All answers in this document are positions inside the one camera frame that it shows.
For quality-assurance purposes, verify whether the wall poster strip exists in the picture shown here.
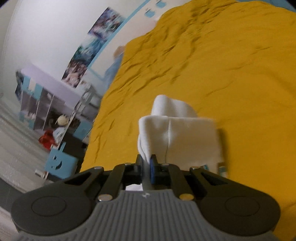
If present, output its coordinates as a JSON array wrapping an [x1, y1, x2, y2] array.
[[62, 7, 125, 88]]

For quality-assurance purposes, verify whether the red toy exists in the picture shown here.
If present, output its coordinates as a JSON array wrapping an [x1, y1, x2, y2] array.
[[39, 130, 57, 151]]

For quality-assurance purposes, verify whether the metal chair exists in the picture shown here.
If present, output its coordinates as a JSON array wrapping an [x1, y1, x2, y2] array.
[[67, 84, 100, 139]]

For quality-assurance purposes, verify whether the white printed t-shirt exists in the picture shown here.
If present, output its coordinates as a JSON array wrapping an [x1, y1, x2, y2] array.
[[125, 94, 228, 191]]

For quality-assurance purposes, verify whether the blue smiley box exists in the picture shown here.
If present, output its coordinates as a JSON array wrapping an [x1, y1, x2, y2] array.
[[44, 142, 78, 179]]

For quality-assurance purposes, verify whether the white shelf unit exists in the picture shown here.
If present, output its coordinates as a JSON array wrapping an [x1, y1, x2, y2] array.
[[15, 65, 88, 146]]

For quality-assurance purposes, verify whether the mustard yellow bed cover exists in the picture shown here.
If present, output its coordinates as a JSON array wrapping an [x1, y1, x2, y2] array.
[[82, 1, 295, 240]]

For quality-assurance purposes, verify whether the blue pillow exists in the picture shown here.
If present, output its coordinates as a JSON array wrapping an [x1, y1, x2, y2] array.
[[104, 46, 125, 91]]

